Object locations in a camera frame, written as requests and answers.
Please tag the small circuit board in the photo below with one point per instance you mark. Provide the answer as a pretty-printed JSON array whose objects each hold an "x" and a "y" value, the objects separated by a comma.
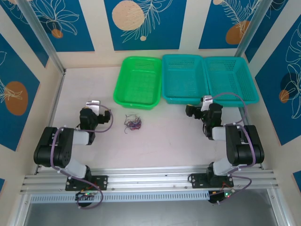
[
  {"x": 223, "y": 195},
  {"x": 85, "y": 195}
]

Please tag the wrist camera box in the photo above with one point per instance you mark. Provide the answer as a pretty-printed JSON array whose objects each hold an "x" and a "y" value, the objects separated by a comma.
[
  {"x": 207, "y": 100},
  {"x": 92, "y": 104}
]

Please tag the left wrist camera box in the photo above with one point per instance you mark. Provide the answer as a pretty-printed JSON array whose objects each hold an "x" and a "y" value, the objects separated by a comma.
[{"x": 92, "y": 104}]

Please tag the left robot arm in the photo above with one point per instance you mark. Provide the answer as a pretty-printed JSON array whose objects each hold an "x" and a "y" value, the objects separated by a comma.
[{"x": 58, "y": 153}]

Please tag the aluminium table edge rail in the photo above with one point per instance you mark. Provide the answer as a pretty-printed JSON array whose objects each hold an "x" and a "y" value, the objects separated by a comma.
[
  {"x": 241, "y": 111},
  {"x": 50, "y": 122}
]

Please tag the green plastic basket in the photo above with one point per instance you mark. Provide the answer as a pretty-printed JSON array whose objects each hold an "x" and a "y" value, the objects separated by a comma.
[{"x": 138, "y": 80}]

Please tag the teal plastic basket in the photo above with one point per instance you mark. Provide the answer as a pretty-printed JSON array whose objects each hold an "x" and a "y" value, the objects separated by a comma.
[
  {"x": 230, "y": 77},
  {"x": 183, "y": 77}
]

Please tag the aluminium corner post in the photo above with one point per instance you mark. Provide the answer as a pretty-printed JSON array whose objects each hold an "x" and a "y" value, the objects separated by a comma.
[
  {"x": 44, "y": 40},
  {"x": 251, "y": 28}
]

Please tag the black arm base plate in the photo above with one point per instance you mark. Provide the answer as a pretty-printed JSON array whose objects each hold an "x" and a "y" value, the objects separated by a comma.
[
  {"x": 198, "y": 181},
  {"x": 101, "y": 182}
]

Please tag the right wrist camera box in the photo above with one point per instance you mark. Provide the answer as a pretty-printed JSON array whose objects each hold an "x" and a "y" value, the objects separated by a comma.
[{"x": 207, "y": 100}]

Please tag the aluminium mounting rail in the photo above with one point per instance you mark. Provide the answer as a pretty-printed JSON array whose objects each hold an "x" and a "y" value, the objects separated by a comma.
[{"x": 150, "y": 179}]

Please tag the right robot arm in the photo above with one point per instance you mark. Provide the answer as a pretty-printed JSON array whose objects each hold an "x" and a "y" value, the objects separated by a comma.
[{"x": 244, "y": 150}]

